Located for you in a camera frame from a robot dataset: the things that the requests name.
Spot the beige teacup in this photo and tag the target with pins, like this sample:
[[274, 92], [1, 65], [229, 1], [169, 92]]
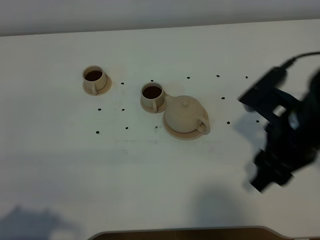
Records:
[[153, 91], [94, 80]]

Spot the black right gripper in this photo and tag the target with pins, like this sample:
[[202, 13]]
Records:
[[290, 146]]

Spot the middle beige teacup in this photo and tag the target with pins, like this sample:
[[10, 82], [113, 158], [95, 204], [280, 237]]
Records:
[[153, 91]]

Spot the beige cup saucer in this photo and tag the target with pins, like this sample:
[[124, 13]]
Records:
[[151, 109], [106, 86]]

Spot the left beige teacup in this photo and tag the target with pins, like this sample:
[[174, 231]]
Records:
[[94, 80]]

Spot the left beige cup saucer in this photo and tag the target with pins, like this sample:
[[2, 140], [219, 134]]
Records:
[[106, 86]]

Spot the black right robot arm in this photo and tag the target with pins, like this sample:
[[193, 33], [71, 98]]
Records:
[[313, 93]]

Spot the beige teapot saucer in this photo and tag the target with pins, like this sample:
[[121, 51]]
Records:
[[184, 136]]

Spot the middle beige cup saucer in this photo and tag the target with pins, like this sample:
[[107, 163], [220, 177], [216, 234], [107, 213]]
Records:
[[151, 109]]

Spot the beige teapot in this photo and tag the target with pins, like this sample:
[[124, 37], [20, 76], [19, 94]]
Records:
[[185, 114]]

